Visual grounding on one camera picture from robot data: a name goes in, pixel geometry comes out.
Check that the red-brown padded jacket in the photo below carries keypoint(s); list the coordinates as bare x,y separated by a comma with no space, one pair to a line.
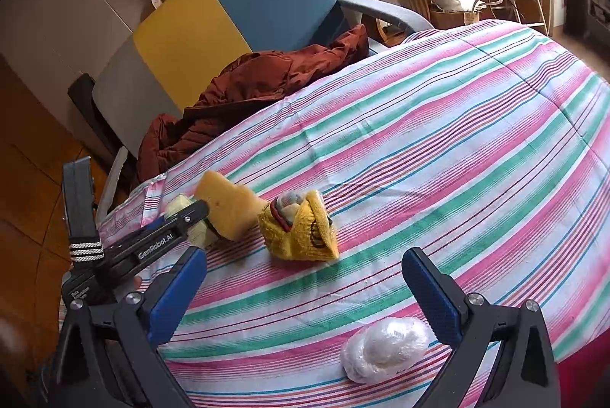
267,79

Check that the yellow knitted socks bundle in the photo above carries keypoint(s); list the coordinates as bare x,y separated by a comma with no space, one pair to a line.
305,232

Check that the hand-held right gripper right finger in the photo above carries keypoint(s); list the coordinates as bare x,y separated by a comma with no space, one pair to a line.
431,293

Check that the yellow sponge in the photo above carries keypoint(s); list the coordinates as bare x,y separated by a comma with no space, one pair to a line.
228,208

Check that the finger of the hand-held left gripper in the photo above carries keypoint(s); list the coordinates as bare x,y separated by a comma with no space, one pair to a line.
186,217

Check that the striped pink and green blanket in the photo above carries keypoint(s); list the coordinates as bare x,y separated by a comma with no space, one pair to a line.
405,151

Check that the white bag in basket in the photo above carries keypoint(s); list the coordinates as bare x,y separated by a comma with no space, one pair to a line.
452,5

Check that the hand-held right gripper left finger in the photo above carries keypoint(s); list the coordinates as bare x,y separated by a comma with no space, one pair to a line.
176,289

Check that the white plastic bag ball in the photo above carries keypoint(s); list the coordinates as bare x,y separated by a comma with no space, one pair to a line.
386,348

